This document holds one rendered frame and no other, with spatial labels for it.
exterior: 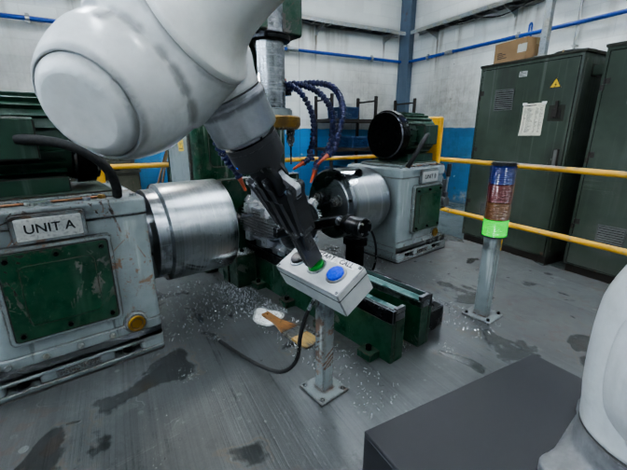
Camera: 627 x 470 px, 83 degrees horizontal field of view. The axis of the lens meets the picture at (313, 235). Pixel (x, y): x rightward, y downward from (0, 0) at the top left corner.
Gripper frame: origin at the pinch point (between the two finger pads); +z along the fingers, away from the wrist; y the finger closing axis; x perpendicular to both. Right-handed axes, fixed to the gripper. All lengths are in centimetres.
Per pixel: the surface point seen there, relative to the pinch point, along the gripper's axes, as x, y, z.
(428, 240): -68, 35, 66
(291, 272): 3.3, 3.5, 4.6
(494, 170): -52, -5, 18
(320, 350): 7.6, -0.4, 19.7
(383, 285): -17.9, 7.9, 31.2
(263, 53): -40, 50, -23
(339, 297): 3.2, -8.6, 5.1
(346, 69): -475, 481, 114
